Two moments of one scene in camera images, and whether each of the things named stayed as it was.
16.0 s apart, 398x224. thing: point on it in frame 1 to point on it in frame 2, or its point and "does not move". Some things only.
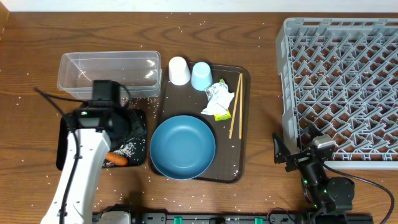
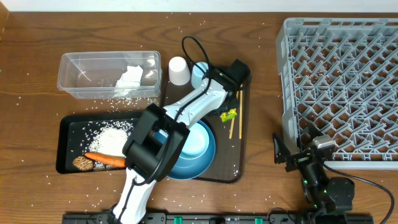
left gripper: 138,121 to 234,102
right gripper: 297,159 does not move
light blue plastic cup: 201,76 does not move
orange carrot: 116,158 does not move
